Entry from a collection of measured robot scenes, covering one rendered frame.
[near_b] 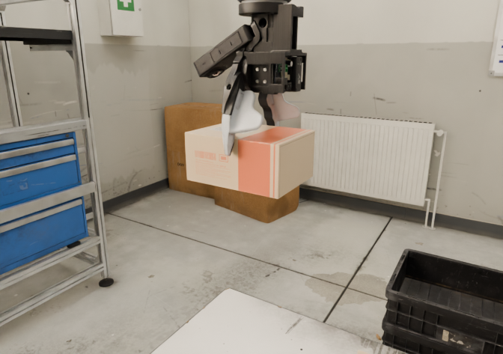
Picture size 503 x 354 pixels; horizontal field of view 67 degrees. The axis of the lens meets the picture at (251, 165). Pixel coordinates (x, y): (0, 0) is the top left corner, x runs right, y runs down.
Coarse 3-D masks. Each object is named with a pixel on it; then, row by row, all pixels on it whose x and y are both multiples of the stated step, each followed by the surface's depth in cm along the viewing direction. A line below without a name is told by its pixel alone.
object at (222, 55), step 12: (228, 36) 54; (240, 36) 53; (252, 36) 53; (216, 48) 56; (228, 48) 55; (240, 48) 54; (204, 60) 57; (216, 60) 56; (228, 60) 57; (204, 72) 58; (216, 72) 59
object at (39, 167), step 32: (0, 160) 160; (32, 160) 171; (64, 160) 183; (0, 192) 161; (32, 192) 173; (0, 224) 163; (32, 224) 175; (64, 224) 189; (0, 256) 165; (32, 256) 178
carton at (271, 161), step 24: (192, 144) 57; (216, 144) 55; (240, 144) 53; (264, 144) 51; (288, 144) 52; (312, 144) 59; (192, 168) 58; (216, 168) 56; (240, 168) 54; (264, 168) 52; (288, 168) 53; (312, 168) 61; (264, 192) 52
